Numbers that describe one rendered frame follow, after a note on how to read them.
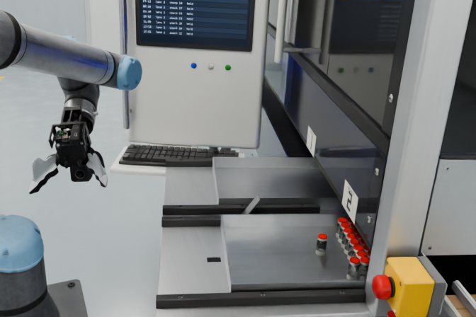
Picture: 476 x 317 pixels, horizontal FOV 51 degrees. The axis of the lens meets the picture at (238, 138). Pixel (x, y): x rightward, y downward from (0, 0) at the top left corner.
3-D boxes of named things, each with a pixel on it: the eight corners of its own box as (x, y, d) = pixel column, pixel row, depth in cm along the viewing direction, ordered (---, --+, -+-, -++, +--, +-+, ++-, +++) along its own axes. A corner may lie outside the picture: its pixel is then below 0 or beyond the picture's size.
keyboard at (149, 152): (239, 155, 180) (239, 148, 179) (237, 171, 167) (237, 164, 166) (128, 148, 180) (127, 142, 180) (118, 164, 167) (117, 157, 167)
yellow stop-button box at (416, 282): (418, 289, 89) (426, 255, 86) (438, 318, 82) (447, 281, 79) (377, 290, 88) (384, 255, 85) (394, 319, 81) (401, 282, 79)
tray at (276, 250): (357, 225, 124) (359, 213, 122) (399, 294, 100) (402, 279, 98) (220, 227, 120) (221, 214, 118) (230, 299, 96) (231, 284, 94)
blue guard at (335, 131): (247, 45, 273) (249, 11, 267) (373, 245, 94) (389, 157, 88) (246, 45, 273) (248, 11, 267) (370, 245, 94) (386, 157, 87)
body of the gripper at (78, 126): (46, 142, 102) (54, 106, 111) (56, 172, 108) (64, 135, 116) (84, 139, 102) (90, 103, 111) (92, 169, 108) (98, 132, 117)
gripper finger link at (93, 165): (100, 170, 98) (76, 147, 103) (105, 191, 102) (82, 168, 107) (113, 163, 100) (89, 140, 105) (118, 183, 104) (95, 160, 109)
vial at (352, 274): (355, 274, 104) (358, 256, 103) (358, 281, 102) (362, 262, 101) (345, 274, 104) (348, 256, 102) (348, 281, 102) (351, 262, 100)
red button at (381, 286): (389, 289, 86) (393, 269, 84) (398, 304, 82) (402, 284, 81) (367, 289, 85) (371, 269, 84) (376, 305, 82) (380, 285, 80)
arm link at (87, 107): (66, 124, 120) (101, 121, 120) (64, 136, 116) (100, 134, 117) (59, 99, 115) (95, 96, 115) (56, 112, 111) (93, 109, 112)
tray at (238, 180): (321, 168, 155) (323, 157, 154) (347, 209, 131) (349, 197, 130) (212, 167, 151) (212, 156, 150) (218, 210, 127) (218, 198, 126)
